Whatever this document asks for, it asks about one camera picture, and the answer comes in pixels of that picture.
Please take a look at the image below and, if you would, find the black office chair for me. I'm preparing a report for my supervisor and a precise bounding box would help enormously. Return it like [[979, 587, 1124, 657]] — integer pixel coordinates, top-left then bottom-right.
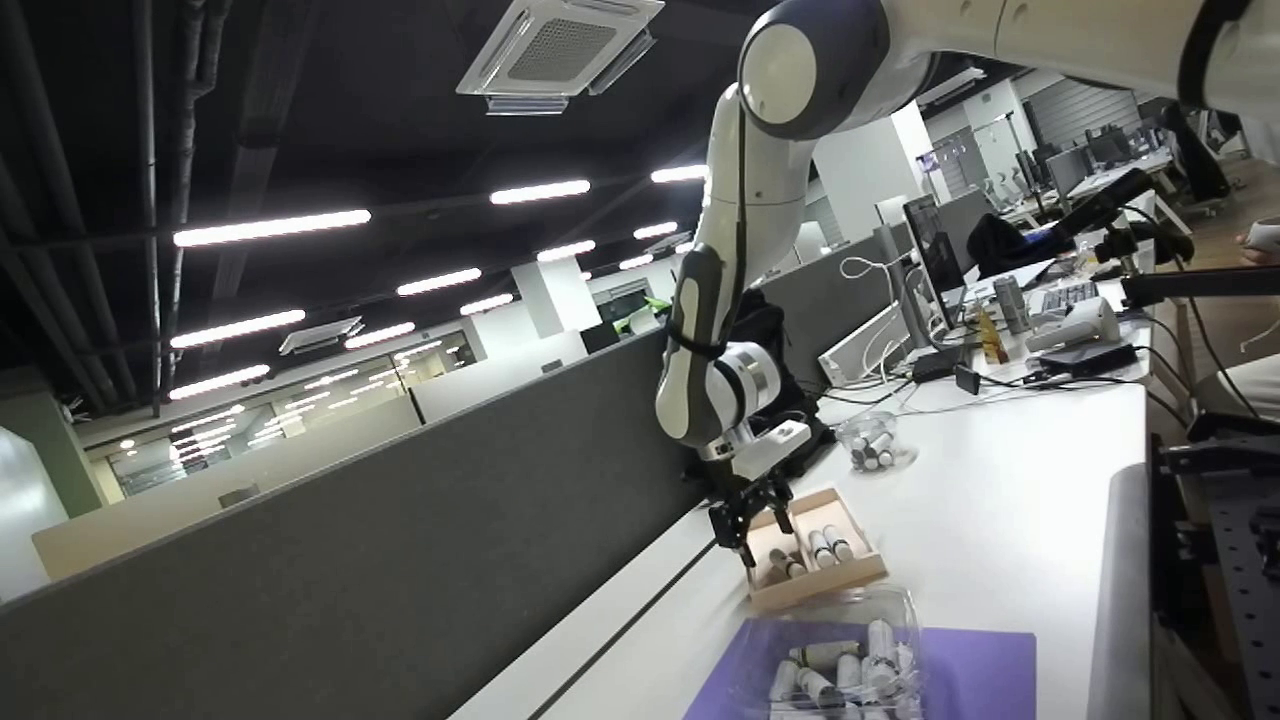
[[1159, 102, 1243, 209]]

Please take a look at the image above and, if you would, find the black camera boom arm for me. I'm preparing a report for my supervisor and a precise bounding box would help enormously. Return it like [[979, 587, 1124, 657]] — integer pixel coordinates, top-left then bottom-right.
[[1117, 262, 1280, 314]]

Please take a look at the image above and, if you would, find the white cable channel strip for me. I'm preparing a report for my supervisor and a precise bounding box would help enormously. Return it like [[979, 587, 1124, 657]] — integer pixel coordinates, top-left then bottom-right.
[[448, 488, 792, 720]]

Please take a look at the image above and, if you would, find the wooden two-compartment tray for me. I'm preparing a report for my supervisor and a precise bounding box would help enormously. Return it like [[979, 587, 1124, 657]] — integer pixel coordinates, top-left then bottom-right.
[[738, 483, 893, 617]]

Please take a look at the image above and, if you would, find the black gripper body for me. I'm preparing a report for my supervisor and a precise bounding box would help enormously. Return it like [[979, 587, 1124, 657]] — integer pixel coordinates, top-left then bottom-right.
[[694, 394, 840, 520]]

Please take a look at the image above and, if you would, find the black computer monitor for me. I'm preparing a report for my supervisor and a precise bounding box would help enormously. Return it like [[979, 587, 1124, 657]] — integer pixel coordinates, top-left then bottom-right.
[[898, 191, 969, 346]]

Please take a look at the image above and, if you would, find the black perforated breadboard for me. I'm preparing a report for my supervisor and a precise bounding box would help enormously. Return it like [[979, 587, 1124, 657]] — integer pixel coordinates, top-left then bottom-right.
[[1195, 483, 1280, 720]]

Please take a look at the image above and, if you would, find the black backpack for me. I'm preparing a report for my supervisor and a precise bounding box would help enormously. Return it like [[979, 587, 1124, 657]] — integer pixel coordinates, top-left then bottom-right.
[[665, 275, 840, 493]]

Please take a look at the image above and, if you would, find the purple mat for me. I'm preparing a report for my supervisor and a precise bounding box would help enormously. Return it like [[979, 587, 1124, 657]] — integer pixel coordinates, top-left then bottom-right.
[[682, 617, 1039, 720]]

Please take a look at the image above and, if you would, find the grey desk partition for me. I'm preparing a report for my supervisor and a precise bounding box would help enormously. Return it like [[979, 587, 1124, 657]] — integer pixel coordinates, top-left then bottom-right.
[[0, 223, 925, 720]]

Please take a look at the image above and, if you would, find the clear plastic container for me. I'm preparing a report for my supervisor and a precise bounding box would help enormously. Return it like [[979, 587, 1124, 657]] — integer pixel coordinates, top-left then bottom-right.
[[761, 587, 933, 720]]

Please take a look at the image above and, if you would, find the ceiling air conditioner unit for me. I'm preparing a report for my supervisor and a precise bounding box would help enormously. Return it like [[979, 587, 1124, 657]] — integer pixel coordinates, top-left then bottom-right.
[[450, 0, 673, 119]]

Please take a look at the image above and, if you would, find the white keyboard box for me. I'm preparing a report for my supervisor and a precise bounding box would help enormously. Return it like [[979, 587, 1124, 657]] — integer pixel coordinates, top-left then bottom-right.
[[817, 296, 926, 394]]

